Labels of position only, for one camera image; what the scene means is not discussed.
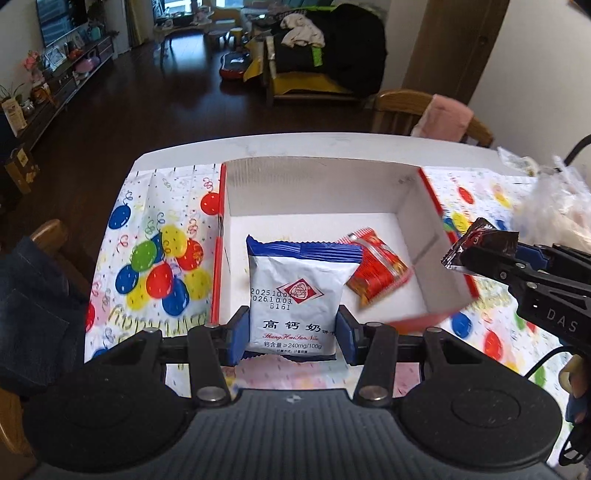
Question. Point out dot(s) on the balloon print tablecloth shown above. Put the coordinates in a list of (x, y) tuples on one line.
[(152, 258)]

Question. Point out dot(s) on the blue jeans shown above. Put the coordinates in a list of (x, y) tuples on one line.
[(37, 304)]

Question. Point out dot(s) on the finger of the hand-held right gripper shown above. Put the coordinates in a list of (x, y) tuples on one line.
[(533, 254), (501, 267)]

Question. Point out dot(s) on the red blue toy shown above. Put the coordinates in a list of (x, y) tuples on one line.
[(233, 64)]

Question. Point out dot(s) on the white cardboard box red rim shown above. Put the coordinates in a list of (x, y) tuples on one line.
[(314, 189)]

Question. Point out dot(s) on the pink flowers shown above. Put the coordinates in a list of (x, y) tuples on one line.
[(33, 62)]

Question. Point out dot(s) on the wooden sofa yellow cushion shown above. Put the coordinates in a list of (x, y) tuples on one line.
[(304, 85)]

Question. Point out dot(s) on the wooden door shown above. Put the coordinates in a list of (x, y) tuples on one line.
[(452, 41)]

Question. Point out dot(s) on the brown paper bag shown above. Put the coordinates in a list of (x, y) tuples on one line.
[(21, 168)]

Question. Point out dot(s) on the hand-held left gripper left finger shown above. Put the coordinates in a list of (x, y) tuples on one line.
[(238, 337)]

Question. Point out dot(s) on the white garment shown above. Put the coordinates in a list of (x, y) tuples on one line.
[(302, 30)]

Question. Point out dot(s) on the dark coffee table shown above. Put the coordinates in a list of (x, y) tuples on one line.
[(184, 30)]

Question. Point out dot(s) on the dark low tv cabinet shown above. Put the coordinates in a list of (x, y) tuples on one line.
[(64, 87)]

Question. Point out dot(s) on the wooden chair with slats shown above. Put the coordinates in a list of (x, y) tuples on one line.
[(397, 110)]

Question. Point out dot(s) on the television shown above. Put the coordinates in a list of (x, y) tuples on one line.
[(60, 18)]

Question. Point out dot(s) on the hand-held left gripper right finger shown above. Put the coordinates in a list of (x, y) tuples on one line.
[(347, 337)]

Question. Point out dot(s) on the pink cloth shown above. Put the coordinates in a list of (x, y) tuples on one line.
[(445, 117)]

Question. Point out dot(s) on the clear plastic bag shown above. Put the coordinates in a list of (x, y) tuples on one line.
[(554, 203)]

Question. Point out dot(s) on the white blue snack packet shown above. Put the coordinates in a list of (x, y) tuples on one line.
[(295, 286)]

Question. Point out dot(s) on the black clothes pile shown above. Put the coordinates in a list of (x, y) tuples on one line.
[(355, 46)]

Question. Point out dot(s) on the beige bag with plant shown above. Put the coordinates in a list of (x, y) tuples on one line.
[(13, 113)]

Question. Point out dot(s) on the dark red foil snack packet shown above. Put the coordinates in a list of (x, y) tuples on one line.
[(485, 235)]

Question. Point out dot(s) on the small wooden stool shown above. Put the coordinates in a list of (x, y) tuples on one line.
[(216, 38)]

